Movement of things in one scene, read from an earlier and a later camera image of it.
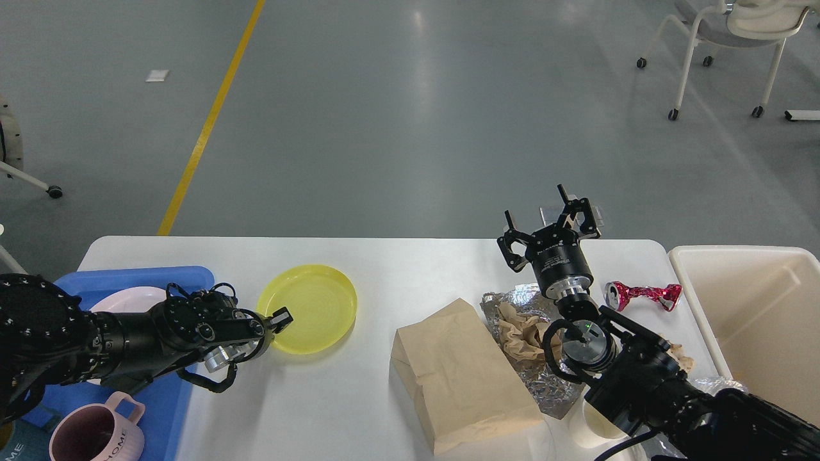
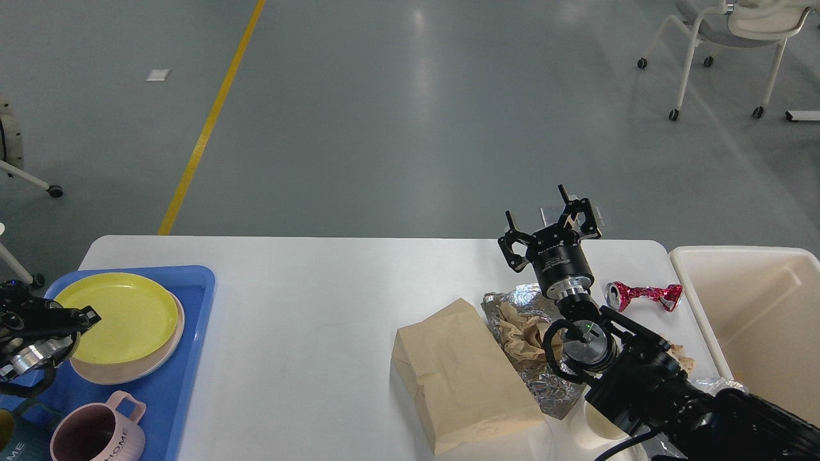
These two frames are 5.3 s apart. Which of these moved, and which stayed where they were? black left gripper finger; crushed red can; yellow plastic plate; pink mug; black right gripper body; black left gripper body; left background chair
Moved: black left gripper body; black left gripper finger; yellow plastic plate
Stayed: pink mug; crushed red can; left background chair; black right gripper body
